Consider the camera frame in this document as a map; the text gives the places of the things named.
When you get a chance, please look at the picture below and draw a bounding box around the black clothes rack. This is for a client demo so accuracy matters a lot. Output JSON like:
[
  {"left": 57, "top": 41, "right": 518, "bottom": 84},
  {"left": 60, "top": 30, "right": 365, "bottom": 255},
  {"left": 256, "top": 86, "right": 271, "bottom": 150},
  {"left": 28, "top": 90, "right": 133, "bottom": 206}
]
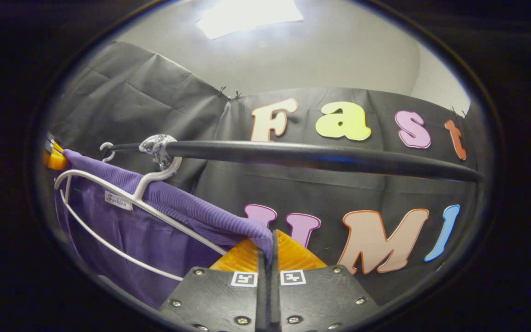
[{"left": 109, "top": 138, "right": 484, "bottom": 183}]

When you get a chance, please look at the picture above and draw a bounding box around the white hanger with taped hook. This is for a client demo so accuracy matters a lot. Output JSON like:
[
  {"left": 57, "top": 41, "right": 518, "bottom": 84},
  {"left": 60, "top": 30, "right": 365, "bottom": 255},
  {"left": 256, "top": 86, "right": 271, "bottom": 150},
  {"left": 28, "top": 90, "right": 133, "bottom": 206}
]
[{"left": 53, "top": 134, "right": 229, "bottom": 283}]

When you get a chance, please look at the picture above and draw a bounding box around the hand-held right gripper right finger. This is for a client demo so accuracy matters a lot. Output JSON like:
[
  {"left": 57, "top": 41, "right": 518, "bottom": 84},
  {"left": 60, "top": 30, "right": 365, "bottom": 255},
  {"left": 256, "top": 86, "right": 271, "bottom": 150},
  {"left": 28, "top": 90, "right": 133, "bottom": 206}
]
[{"left": 268, "top": 229, "right": 380, "bottom": 332}]

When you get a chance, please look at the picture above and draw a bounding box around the purple shirt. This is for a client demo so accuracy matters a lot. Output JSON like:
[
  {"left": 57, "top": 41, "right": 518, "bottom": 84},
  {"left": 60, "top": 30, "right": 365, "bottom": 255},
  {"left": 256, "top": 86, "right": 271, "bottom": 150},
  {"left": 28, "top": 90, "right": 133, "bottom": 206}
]
[{"left": 53, "top": 148, "right": 275, "bottom": 309}]

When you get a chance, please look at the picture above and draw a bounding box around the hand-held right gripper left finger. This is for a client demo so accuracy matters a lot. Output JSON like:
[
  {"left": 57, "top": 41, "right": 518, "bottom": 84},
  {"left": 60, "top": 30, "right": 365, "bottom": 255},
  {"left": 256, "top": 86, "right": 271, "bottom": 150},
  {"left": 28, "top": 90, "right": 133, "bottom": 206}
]
[{"left": 159, "top": 237, "right": 268, "bottom": 332}]

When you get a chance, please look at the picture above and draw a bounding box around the black backdrop cloth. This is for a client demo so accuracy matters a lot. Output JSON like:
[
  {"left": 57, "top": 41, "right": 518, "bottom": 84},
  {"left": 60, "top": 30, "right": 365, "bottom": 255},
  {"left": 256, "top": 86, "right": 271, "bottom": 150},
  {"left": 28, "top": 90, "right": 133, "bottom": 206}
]
[{"left": 47, "top": 41, "right": 490, "bottom": 307}]

